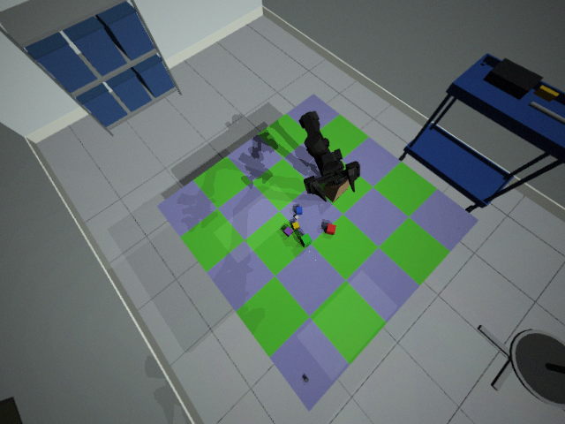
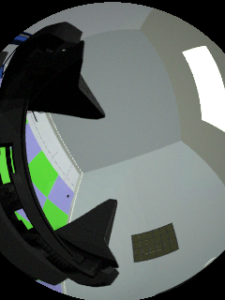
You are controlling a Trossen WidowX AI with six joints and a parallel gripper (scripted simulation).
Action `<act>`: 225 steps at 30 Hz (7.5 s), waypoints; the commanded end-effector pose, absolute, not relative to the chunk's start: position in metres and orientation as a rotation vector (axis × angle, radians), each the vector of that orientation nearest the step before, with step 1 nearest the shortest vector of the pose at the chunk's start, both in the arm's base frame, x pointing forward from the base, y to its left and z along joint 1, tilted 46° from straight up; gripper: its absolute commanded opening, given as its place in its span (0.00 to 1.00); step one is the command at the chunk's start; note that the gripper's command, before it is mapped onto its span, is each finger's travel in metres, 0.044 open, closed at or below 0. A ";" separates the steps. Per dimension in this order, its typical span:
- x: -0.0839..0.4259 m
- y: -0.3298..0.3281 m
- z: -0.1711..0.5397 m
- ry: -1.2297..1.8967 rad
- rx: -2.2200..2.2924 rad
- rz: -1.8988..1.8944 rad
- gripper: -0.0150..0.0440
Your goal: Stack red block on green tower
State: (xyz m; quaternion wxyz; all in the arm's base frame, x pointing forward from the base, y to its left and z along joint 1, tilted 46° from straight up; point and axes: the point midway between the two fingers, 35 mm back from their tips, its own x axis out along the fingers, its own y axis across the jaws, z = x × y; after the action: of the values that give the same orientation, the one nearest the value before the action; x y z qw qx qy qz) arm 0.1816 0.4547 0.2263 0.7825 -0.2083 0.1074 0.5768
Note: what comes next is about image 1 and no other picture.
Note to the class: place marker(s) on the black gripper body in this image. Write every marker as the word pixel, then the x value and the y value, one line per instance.
pixel 330 174

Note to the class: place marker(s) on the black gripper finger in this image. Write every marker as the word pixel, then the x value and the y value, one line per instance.
pixel 315 189
pixel 352 175

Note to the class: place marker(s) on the red block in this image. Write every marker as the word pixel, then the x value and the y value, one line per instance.
pixel 330 229

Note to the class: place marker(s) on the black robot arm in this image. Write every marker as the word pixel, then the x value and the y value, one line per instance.
pixel 317 146

